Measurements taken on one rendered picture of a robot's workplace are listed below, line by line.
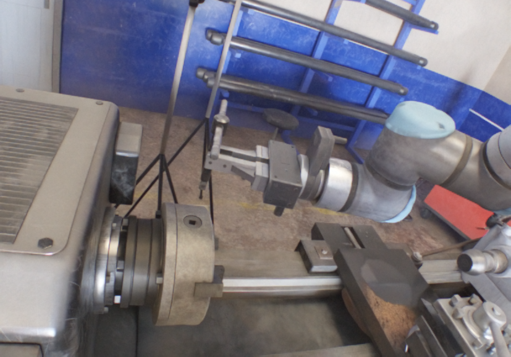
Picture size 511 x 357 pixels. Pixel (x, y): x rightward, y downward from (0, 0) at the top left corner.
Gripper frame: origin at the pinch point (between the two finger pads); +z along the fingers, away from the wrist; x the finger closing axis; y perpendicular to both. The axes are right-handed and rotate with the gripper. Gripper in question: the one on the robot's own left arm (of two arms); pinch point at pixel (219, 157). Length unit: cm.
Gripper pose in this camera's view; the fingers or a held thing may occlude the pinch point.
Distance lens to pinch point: 53.8
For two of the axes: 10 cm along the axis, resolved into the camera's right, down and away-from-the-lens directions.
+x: 0.4, -5.1, 8.6
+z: -9.7, -2.3, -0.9
